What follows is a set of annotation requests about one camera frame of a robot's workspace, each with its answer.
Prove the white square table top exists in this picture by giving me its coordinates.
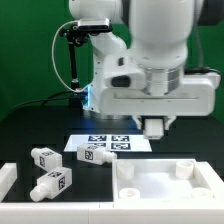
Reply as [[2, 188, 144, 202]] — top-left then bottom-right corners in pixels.
[[112, 159, 224, 202]]

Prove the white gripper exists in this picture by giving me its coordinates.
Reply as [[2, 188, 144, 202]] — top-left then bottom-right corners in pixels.
[[98, 72, 221, 130]]

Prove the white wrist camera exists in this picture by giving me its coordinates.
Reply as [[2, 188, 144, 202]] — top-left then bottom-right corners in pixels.
[[103, 55, 146, 90]]

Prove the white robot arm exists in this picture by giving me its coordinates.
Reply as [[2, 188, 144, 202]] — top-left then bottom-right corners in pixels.
[[69, 0, 224, 129]]

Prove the white AprilTag base sheet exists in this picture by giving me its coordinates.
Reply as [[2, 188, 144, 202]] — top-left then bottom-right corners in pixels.
[[64, 134, 152, 152]]

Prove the grey camera cable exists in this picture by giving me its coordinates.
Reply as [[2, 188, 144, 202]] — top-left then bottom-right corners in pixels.
[[50, 20, 83, 93]]

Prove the white U-shaped obstacle fence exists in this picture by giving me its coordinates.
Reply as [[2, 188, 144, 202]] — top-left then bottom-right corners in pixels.
[[0, 161, 224, 224]]

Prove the black camera on stand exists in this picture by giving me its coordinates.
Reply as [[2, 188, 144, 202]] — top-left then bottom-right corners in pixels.
[[65, 18, 112, 90]]

